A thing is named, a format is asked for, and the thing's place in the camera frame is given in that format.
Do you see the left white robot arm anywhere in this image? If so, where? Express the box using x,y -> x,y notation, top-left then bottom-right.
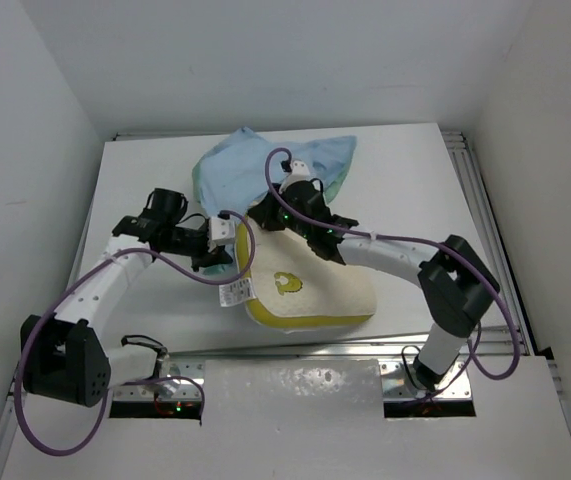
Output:
20,188 -> 229,407

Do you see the cream yellow pillow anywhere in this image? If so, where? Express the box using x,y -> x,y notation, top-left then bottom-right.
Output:
234,219 -> 377,332

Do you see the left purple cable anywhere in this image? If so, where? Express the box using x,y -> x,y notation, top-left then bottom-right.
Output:
14,209 -> 256,457

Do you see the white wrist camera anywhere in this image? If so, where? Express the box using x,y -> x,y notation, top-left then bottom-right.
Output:
287,159 -> 312,183
208,217 -> 236,250

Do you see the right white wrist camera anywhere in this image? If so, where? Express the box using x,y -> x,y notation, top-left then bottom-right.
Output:
287,159 -> 312,183

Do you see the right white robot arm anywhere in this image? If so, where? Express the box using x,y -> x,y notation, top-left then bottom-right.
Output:
248,180 -> 500,392

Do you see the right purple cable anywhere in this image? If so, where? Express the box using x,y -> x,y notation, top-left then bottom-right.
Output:
263,147 -> 522,401

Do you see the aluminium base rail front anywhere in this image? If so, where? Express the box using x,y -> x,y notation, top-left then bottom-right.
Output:
114,335 -> 473,410

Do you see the aluminium frame rail right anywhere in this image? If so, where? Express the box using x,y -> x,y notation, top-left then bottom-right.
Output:
442,132 -> 532,355

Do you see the blue green pillowcase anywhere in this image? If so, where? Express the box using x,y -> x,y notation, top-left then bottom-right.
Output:
192,127 -> 357,216

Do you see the purple cable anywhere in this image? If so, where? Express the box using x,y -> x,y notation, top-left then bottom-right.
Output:
263,147 -> 522,401
14,209 -> 256,457

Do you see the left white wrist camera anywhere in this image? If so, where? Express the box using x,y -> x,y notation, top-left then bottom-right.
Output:
208,217 -> 236,250

